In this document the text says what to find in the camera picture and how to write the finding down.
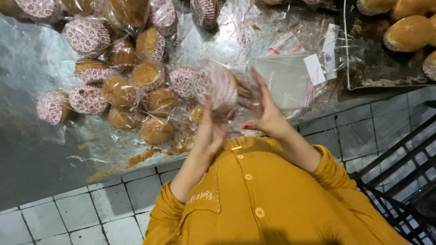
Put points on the person's right hand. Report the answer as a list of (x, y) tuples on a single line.
[(270, 117)]

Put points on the person's left hand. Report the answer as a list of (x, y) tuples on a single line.
[(209, 132)]

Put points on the person's left fingers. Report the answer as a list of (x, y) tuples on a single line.
[(208, 105)]

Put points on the heart-print cupcake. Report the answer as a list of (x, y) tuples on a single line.
[(216, 86)]

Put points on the small gold pin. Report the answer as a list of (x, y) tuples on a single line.
[(236, 148)]

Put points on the brown cake crumbs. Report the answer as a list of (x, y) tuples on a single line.
[(150, 155)]

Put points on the stack of clear plastic bags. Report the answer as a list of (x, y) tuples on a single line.
[(286, 81)]

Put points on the pile of bagged cupcakes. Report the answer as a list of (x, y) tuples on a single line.
[(119, 92)]

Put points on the clear bag pack red strip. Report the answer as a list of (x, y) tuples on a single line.
[(284, 46)]

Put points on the mustard yellow button shirt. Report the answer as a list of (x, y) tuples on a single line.
[(272, 204)]

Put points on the clear bag pack white label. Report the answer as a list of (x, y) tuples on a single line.
[(335, 51)]

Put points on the dark metal baking tray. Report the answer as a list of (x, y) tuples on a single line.
[(378, 64)]

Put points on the unwrapped brown cupcake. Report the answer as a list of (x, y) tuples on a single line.
[(374, 5), (431, 66), (414, 7), (408, 34)]

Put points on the black metal rack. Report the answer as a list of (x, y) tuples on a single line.
[(402, 190)]

